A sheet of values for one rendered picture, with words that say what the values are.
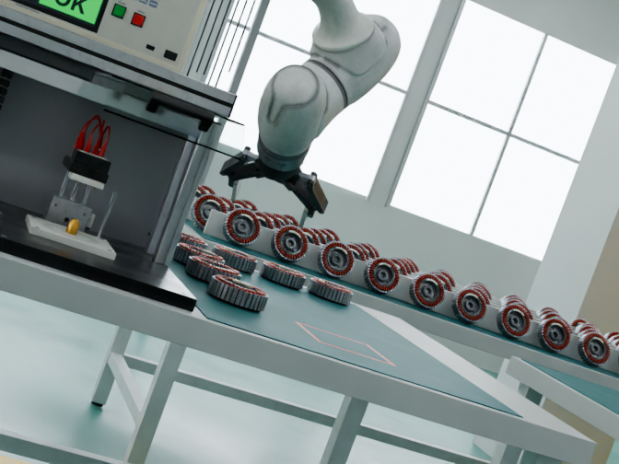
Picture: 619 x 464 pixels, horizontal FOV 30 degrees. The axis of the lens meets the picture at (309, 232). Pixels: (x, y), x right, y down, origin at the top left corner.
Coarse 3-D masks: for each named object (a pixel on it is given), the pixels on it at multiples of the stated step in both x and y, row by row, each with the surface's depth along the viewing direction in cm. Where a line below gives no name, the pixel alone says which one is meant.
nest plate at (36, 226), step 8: (32, 216) 205; (32, 224) 196; (40, 224) 199; (48, 224) 203; (56, 224) 208; (32, 232) 193; (40, 232) 193; (48, 232) 193; (56, 232) 196; (64, 232) 200; (80, 232) 208; (56, 240) 194; (64, 240) 194; (72, 240) 195; (80, 240) 197; (88, 240) 201; (96, 240) 205; (104, 240) 209; (80, 248) 195; (88, 248) 196; (96, 248) 196; (104, 248) 199; (104, 256) 197; (112, 256) 197
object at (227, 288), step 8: (216, 280) 212; (224, 280) 212; (232, 280) 219; (208, 288) 214; (216, 288) 211; (224, 288) 210; (232, 288) 210; (240, 288) 210; (248, 288) 218; (256, 288) 218; (216, 296) 212; (224, 296) 210; (232, 296) 210; (240, 296) 210; (248, 296) 210; (256, 296) 211; (264, 296) 213; (232, 304) 210; (240, 304) 210; (248, 304) 211; (256, 304) 212; (264, 304) 214
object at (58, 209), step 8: (56, 200) 212; (64, 200) 213; (72, 200) 215; (48, 208) 213; (56, 208) 212; (64, 208) 213; (72, 208) 213; (80, 208) 214; (88, 208) 214; (48, 216) 212; (56, 216) 213; (64, 216) 213; (72, 216) 214; (80, 216) 214; (88, 216) 214; (64, 224) 213; (80, 224) 214
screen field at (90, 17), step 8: (40, 0) 207; (48, 0) 207; (56, 0) 208; (64, 0) 208; (72, 0) 208; (80, 0) 209; (88, 0) 209; (96, 0) 210; (56, 8) 208; (64, 8) 208; (72, 8) 209; (80, 8) 209; (88, 8) 209; (96, 8) 210; (80, 16) 209; (88, 16) 210; (96, 16) 210
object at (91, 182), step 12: (72, 156) 209; (84, 156) 205; (96, 156) 209; (72, 168) 205; (84, 168) 205; (96, 168) 206; (108, 168) 207; (84, 180) 203; (96, 180) 206; (60, 192) 214; (72, 192) 215
